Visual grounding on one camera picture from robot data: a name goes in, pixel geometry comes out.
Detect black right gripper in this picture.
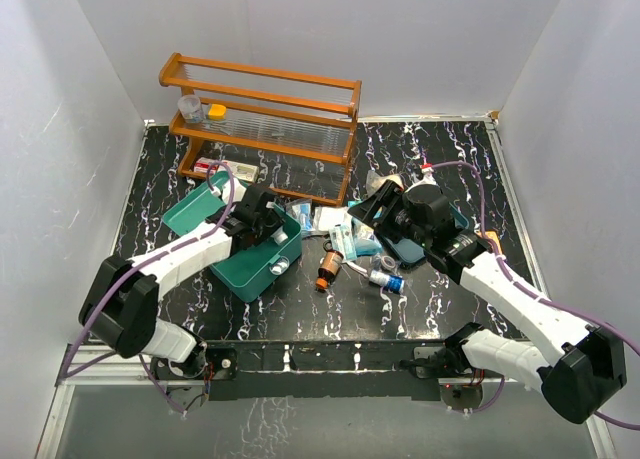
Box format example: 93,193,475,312
349,181,431,248

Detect blue white wipes packet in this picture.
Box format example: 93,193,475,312
350,214,383,257

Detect bag with blue bandage rolls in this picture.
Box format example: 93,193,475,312
286,199,317,237

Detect teal medicine kit box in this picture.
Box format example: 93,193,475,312
163,172,302,303

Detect brown orange-capped medicine bottle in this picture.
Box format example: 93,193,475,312
315,250,344,291

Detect clear green-banded bottle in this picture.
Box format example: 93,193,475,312
272,227,289,246

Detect blue face mask packet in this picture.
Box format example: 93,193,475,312
329,224,357,261

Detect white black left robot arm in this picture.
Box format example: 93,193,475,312
79,184,284,378

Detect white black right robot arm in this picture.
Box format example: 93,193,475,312
348,180,627,424

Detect red white medicine box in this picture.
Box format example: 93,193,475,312
193,157,219,175

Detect bag of cotton balls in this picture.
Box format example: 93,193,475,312
365,170,404,196

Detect dark blue divided tray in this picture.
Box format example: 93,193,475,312
376,204,469,269

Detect white gauze packet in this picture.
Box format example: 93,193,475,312
309,206,352,237

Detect clear tape roll bag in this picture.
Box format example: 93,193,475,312
371,254,397,273

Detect blue white small bottle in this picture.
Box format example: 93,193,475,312
369,270,405,295

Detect orange wooden shelf rack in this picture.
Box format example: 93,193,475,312
159,52,362,206

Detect yellow capped small jar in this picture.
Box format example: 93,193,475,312
205,104,227,126

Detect clear plastic cup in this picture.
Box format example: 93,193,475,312
177,94,204,124

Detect black metal base bar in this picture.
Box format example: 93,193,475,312
151,339,500,405

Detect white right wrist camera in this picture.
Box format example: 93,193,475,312
410,163,437,189

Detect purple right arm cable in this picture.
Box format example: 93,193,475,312
429,161,640,428

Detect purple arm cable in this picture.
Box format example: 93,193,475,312
64,161,238,378
429,161,640,428

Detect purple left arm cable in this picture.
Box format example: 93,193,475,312
64,161,238,378

